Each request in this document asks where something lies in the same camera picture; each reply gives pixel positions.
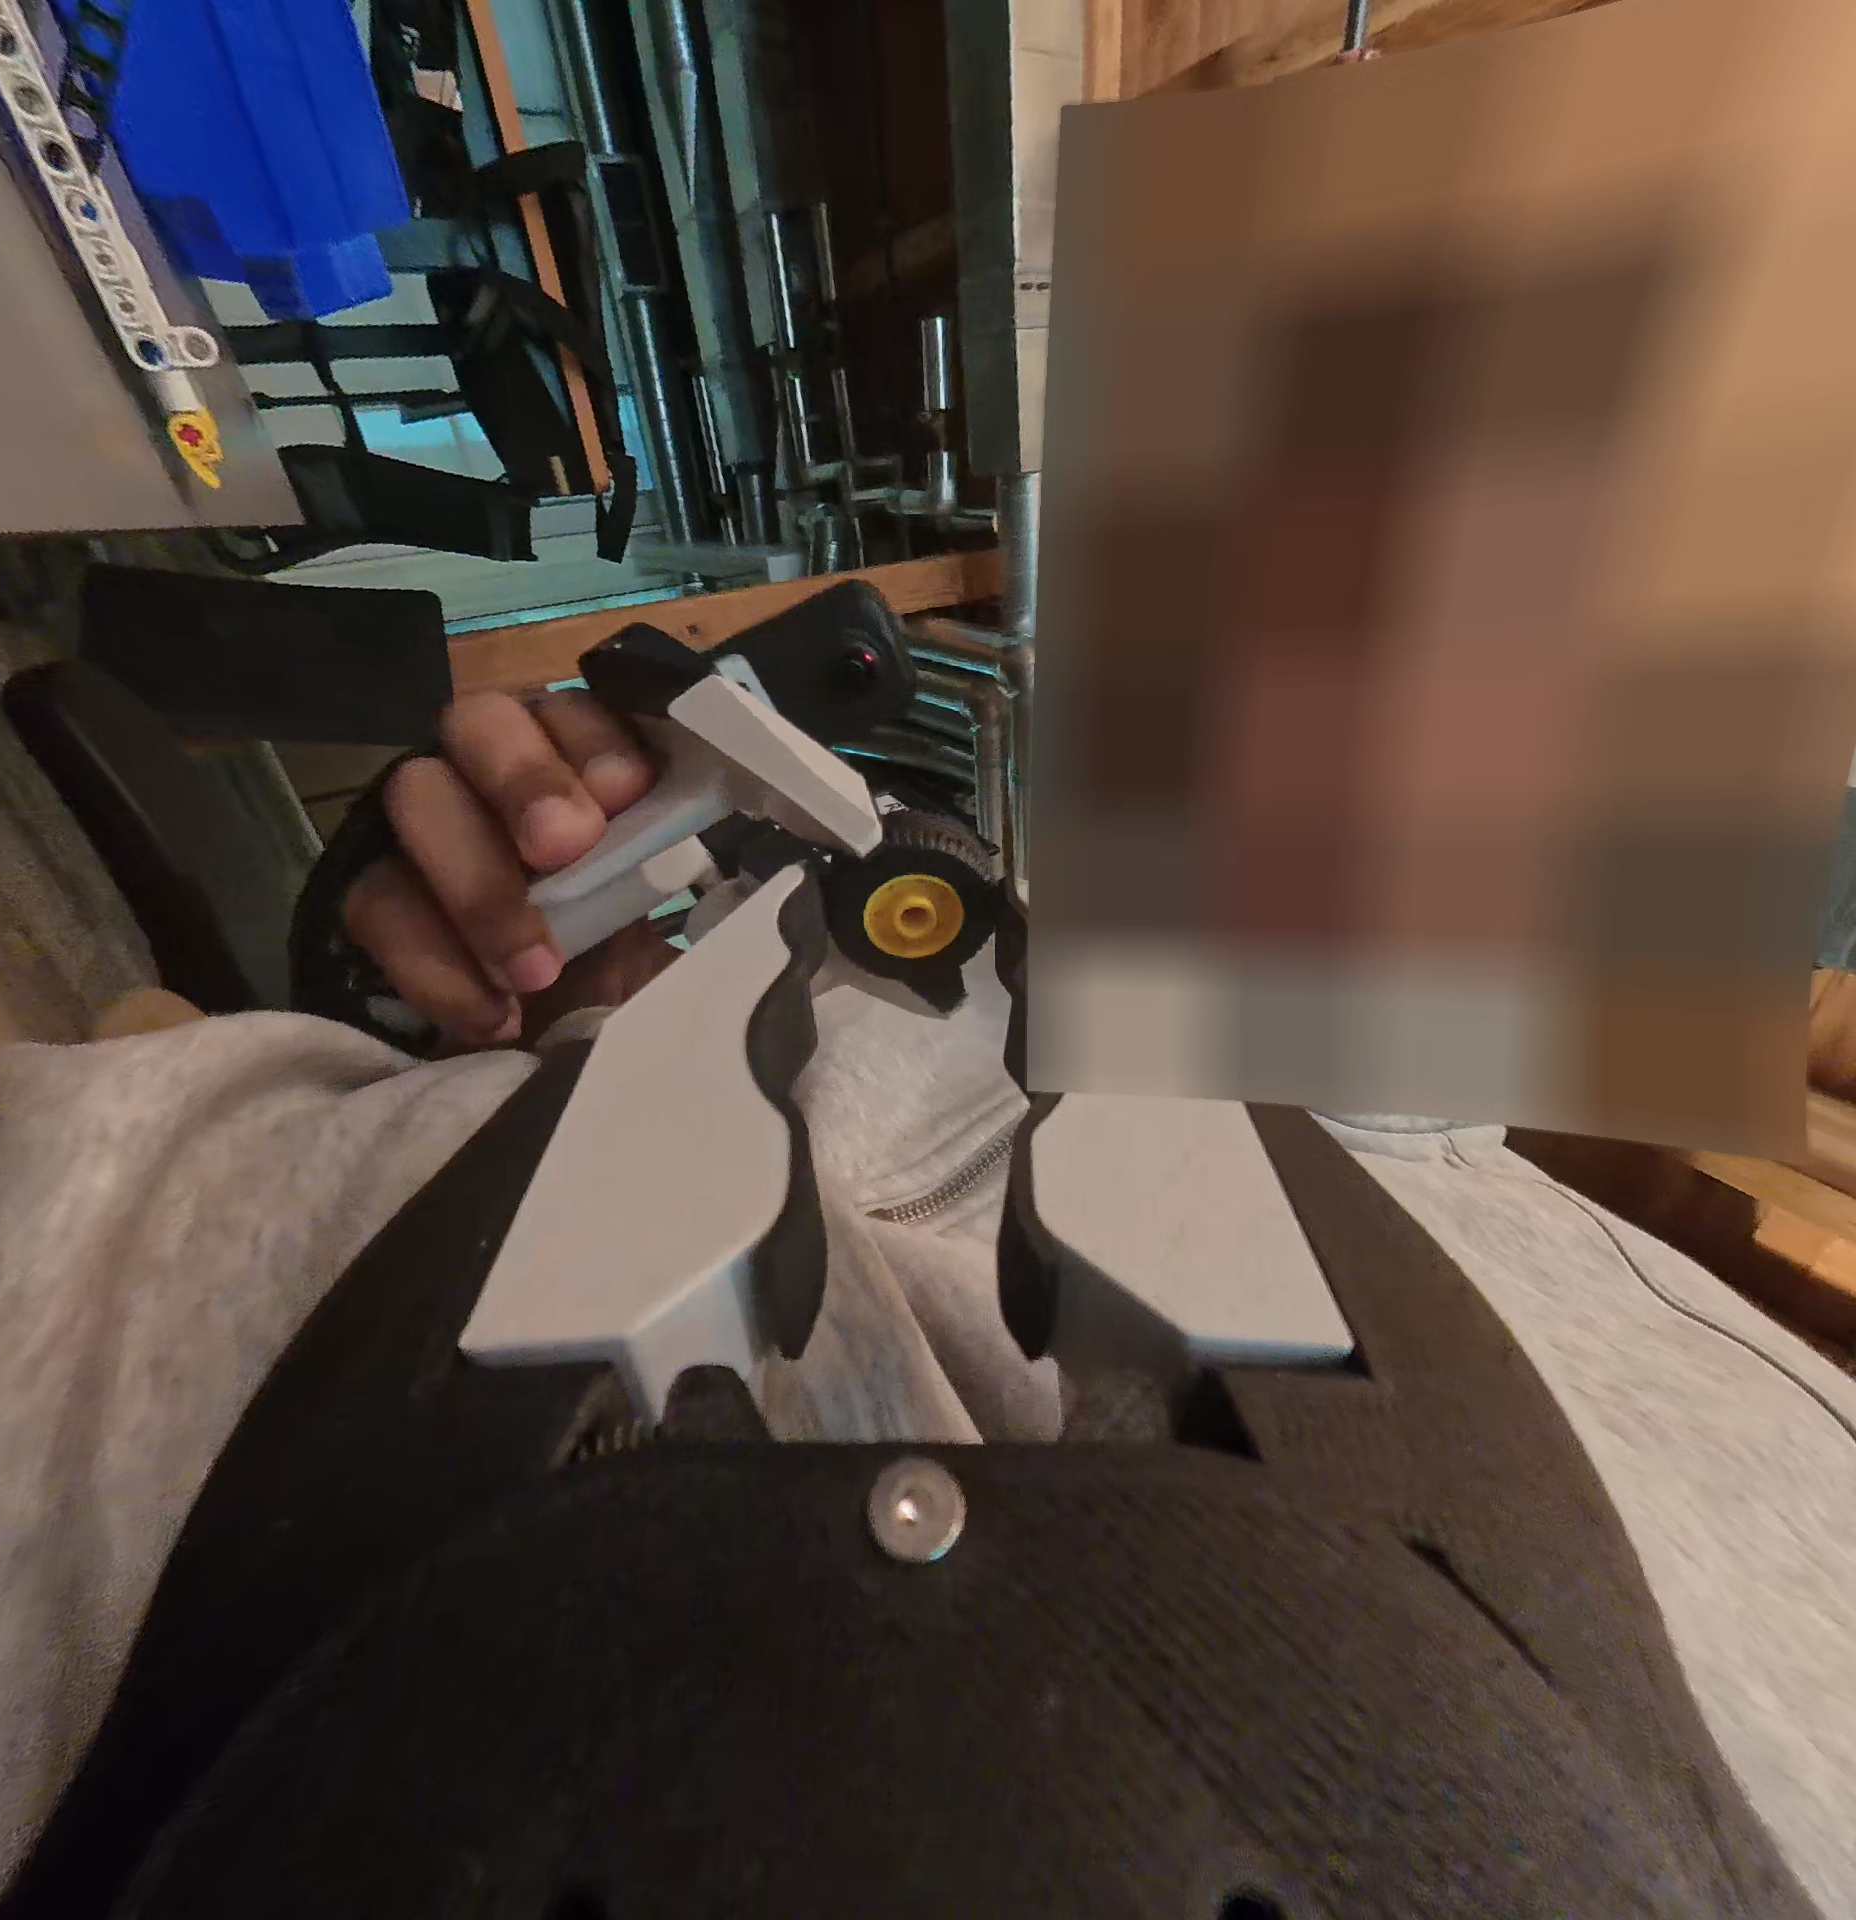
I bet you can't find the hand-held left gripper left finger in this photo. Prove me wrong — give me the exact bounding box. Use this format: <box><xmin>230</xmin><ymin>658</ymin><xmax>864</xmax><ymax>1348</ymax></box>
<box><xmin>460</xmin><ymin>863</ymin><xmax>828</xmax><ymax>1418</ymax></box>

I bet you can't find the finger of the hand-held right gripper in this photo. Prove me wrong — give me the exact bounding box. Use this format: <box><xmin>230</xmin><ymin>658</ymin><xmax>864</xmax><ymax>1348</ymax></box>
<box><xmin>665</xmin><ymin>673</ymin><xmax>886</xmax><ymax>863</ymax></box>

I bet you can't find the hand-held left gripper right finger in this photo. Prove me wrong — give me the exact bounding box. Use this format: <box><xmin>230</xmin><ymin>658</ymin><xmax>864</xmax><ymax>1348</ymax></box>
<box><xmin>997</xmin><ymin>933</ymin><xmax>1359</xmax><ymax>1418</ymax></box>

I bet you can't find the lego wheel with yellow hub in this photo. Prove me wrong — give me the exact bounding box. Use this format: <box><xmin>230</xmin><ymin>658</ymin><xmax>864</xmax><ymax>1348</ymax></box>
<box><xmin>819</xmin><ymin>818</ymin><xmax>1007</xmax><ymax>1015</ymax></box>

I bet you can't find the white lego technic beam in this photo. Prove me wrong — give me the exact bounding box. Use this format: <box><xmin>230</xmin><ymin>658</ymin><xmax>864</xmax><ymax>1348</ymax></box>
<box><xmin>0</xmin><ymin>0</ymin><xmax>221</xmax><ymax>372</ymax></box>

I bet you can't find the person's right hand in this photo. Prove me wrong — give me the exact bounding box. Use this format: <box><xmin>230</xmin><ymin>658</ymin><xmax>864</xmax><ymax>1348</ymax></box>
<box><xmin>342</xmin><ymin>690</ymin><xmax>661</xmax><ymax>1048</ymax></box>

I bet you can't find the wooden beam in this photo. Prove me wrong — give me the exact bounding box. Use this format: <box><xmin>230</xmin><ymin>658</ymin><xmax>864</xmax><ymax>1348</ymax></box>
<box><xmin>449</xmin><ymin>549</ymin><xmax>1006</xmax><ymax>696</ymax></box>

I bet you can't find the grey metal pipe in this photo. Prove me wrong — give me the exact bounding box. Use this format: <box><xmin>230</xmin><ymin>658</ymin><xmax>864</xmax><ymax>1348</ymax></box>
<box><xmin>995</xmin><ymin>473</ymin><xmax>1046</xmax><ymax>901</ymax></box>

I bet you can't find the row of metal tubes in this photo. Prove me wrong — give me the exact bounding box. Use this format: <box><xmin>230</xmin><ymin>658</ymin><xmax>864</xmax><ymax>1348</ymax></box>
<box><xmin>546</xmin><ymin>0</ymin><xmax>1006</xmax><ymax>580</ymax></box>

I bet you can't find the grey zip sweatshirt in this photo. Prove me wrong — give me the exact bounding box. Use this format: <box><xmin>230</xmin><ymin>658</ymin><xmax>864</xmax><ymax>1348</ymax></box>
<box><xmin>0</xmin><ymin>960</ymin><xmax>1856</xmax><ymax>1920</ymax></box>

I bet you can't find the black chair armrest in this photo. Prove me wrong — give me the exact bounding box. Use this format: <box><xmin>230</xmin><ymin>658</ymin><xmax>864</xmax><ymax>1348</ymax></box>
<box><xmin>80</xmin><ymin>562</ymin><xmax>452</xmax><ymax>747</ymax></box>

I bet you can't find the black office chair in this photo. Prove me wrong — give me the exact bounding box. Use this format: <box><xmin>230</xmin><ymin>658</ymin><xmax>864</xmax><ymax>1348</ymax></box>
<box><xmin>5</xmin><ymin>660</ymin><xmax>262</xmax><ymax>1011</ymax></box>

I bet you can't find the blue cloth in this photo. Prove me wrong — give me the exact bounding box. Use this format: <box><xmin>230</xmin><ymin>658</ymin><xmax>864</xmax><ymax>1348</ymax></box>
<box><xmin>56</xmin><ymin>0</ymin><xmax>410</xmax><ymax>321</ymax></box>

